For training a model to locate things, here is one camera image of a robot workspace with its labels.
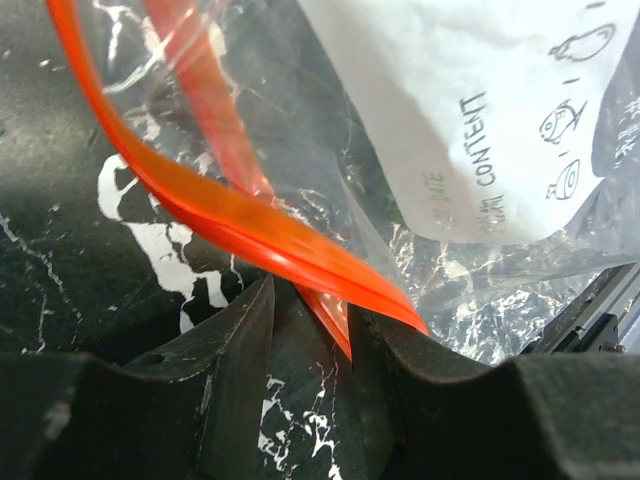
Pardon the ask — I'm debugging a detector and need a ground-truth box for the clear zip bag with vegetables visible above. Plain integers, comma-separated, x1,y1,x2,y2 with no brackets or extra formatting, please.
48,1,639,364

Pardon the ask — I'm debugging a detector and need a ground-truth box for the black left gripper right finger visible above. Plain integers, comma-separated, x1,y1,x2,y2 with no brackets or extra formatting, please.
348,306,639,479

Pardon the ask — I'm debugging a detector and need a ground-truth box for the aluminium frame rail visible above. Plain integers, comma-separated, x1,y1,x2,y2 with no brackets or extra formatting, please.
522,263,639,354

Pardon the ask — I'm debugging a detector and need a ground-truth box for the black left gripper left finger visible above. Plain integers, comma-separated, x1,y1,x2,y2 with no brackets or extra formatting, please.
1,277,275,479

